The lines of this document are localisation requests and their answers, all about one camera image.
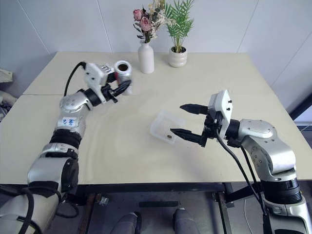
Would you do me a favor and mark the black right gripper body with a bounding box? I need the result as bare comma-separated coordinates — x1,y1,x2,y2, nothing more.
200,106,222,148

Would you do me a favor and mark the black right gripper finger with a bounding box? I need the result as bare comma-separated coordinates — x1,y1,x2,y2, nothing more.
179,103,209,116
170,128,203,145

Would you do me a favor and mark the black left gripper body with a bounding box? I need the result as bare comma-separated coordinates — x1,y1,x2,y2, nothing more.
100,64,118,103

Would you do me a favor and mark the clear plastic container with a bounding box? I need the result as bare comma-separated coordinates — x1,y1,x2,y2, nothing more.
150,110,186,145

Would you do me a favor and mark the white ceramic vase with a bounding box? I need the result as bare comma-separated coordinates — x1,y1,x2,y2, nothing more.
137,40,155,75

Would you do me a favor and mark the white ribbed plant pot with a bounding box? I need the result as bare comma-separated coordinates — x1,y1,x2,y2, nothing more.
168,46,188,68

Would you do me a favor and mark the dried flower bouquet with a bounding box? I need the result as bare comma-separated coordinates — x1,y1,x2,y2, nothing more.
133,0,171,44

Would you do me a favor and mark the green leafy plant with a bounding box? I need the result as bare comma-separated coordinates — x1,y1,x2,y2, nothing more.
163,0,195,53

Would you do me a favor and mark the dark grey rounded shape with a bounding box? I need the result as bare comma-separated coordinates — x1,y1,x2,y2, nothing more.
172,207,197,234
116,211,142,234

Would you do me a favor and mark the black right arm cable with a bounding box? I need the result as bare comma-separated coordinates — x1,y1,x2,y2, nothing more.
214,126,269,220
240,145,259,183

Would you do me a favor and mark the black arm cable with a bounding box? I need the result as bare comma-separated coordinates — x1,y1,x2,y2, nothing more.
214,126,269,220
63,61,88,96
240,145,259,183

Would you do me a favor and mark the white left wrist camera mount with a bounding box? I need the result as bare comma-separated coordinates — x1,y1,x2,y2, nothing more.
82,62,109,99

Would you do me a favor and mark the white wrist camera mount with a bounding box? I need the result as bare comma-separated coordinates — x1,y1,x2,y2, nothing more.
207,89,233,141
82,62,109,99

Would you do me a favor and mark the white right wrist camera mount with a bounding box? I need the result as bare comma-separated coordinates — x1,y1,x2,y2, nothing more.
207,89,233,141

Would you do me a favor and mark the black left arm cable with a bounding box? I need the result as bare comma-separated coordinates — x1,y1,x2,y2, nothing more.
63,61,88,96

